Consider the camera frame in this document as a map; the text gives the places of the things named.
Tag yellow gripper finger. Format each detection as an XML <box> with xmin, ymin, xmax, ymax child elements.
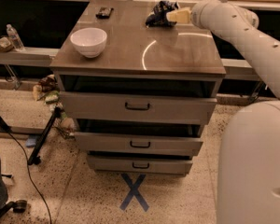
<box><xmin>166</xmin><ymin>7</ymin><xmax>191</xmax><ymax>24</ymax></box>

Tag top drawer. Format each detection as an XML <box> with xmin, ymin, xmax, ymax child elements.
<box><xmin>61</xmin><ymin>91</ymin><xmax>217</xmax><ymax>125</ymax></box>

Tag grey side shelf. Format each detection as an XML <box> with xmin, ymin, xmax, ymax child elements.
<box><xmin>0</xmin><ymin>48</ymin><xmax>59</xmax><ymax>67</ymax></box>

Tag clear water bottle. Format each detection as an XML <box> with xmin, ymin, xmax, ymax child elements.
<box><xmin>7</xmin><ymin>24</ymin><xmax>25</xmax><ymax>52</ymax></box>

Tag white bowl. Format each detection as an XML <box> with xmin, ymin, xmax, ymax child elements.
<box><xmin>70</xmin><ymin>27</ymin><xmax>107</xmax><ymax>58</ymax></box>

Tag office chair base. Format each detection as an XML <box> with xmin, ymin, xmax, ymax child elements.
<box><xmin>0</xmin><ymin>200</ymin><xmax>27</xmax><ymax>218</ymax></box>

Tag crumpled item on shelf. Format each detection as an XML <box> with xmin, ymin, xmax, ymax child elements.
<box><xmin>0</xmin><ymin>36</ymin><xmax>13</xmax><ymax>52</ymax></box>

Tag bottom drawer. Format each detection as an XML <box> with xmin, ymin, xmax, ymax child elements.
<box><xmin>87</xmin><ymin>155</ymin><xmax>192</xmax><ymax>175</ymax></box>

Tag grey drawer cabinet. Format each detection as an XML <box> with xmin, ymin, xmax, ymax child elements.
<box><xmin>49</xmin><ymin>0</ymin><xmax>227</xmax><ymax>176</ymax></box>

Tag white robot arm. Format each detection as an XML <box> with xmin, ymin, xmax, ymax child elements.
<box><xmin>166</xmin><ymin>0</ymin><xmax>280</xmax><ymax>224</ymax></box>

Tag pile of snack bags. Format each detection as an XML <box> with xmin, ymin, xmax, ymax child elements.
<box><xmin>33</xmin><ymin>74</ymin><xmax>76</xmax><ymax>139</ymax></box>

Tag drawer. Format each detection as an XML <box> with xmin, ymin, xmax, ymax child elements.
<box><xmin>75</xmin><ymin>132</ymin><xmax>203</xmax><ymax>156</ymax></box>
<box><xmin>61</xmin><ymin>91</ymin><xmax>217</xmax><ymax>125</ymax></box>
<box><xmin>87</xmin><ymin>155</ymin><xmax>192</xmax><ymax>175</ymax></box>

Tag small black device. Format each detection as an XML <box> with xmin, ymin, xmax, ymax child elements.
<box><xmin>96</xmin><ymin>7</ymin><xmax>113</xmax><ymax>19</ymax></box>

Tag black floor cable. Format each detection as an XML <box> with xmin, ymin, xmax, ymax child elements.
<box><xmin>0</xmin><ymin>106</ymin><xmax>53</xmax><ymax>224</ymax></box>

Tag middle drawer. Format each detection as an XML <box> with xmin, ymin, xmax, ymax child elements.
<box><xmin>75</xmin><ymin>132</ymin><xmax>203</xmax><ymax>156</ymax></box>

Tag blue chip bag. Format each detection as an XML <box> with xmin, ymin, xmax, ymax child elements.
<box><xmin>146</xmin><ymin>0</ymin><xmax>180</xmax><ymax>27</ymax></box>

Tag blue tape X mark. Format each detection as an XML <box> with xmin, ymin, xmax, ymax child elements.
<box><xmin>119</xmin><ymin>174</ymin><xmax>149</xmax><ymax>212</ymax></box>

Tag black tripod leg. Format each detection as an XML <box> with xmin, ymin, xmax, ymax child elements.
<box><xmin>27</xmin><ymin>107</ymin><xmax>61</xmax><ymax>165</ymax></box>

